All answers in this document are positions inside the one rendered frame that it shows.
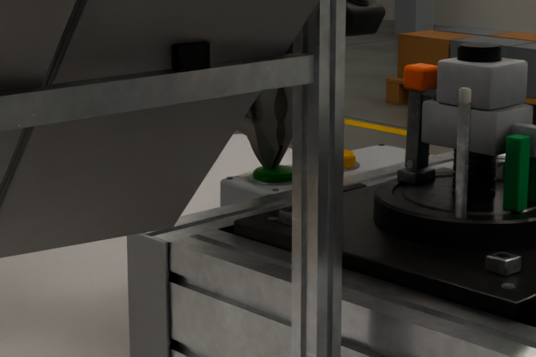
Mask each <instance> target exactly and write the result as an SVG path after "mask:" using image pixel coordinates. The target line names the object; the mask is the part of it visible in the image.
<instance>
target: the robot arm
mask: <svg viewBox="0 0 536 357"><path fill-rule="evenodd" d="M384 16H385V8H384V7H383V6H382V5H381V4H380V3H379V2H377V1H376V0H346V15H345V36H346V37H349V36H358V35H367V34H375V33H376V32H377V30H378V29H379V27H380V24H381V22H382V20H383V18H384ZM236 130H237V131H240V132H241V133H243V134H244V135H246V136H247V138H248V140H249V141H250V145H251V147H252V150H253V152H254V154H255V156H256V157H257V159H258V161H259V162H260V163H261V164H262V166H263V167H264V168H265V169H273V168H276V167H278V165H279V163H280V162H281V161H282V158H283V156H284V154H285V153H286V151H287V149H288V147H289V145H290V143H291V141H292V138H293V86H289V87H284V88H275V89H270V90H264V91H261V92H260V93H259V94H258V96H257V98H256V100H255V101H254V103H253V104H252V105H251V107H250V109H249V111H248V112H247V114H246V115H245V116H244V118H243V119H242V121H241V123H240V125H239V126H238V127H237V129H236Z"/></svg>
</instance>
